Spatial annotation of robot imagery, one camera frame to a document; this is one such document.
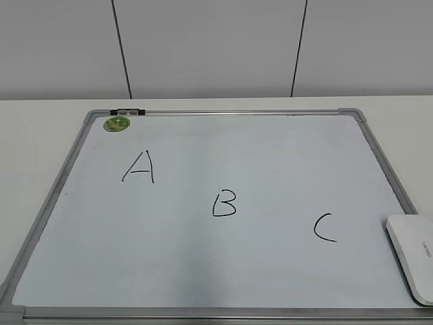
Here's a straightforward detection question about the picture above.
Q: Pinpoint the white whiteboard eraser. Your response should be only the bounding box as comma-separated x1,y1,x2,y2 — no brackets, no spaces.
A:
386,215,432,306

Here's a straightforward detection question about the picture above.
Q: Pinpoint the white magnetic whiteboard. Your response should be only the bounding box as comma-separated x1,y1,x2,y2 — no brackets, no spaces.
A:
1,108,432,324

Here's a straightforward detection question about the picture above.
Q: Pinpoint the green round sticker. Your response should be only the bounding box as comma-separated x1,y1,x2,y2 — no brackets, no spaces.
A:
103,116,131,133

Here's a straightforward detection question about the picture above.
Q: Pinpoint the black marker clip holder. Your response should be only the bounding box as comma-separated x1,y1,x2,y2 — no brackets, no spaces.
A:
110,108,145,116

